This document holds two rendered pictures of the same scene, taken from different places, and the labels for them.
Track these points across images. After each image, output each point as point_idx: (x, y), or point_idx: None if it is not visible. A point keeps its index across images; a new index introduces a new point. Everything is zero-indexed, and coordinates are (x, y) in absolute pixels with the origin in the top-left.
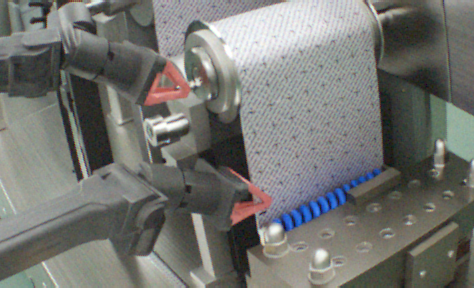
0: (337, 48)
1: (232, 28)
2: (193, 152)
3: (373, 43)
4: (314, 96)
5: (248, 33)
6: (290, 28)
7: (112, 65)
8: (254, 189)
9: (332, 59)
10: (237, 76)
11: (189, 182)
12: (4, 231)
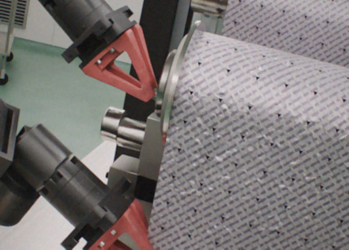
0: (337, 143)
1: (219, 43)
2: (133, 172)
3: None
4: (272, 185)
5: (229, 57)
6: (286, 81)
7: (62, 1)
8: (138, 238)
9: (322, 153)
10: (172, 90)
11: (62, 172)
12: None
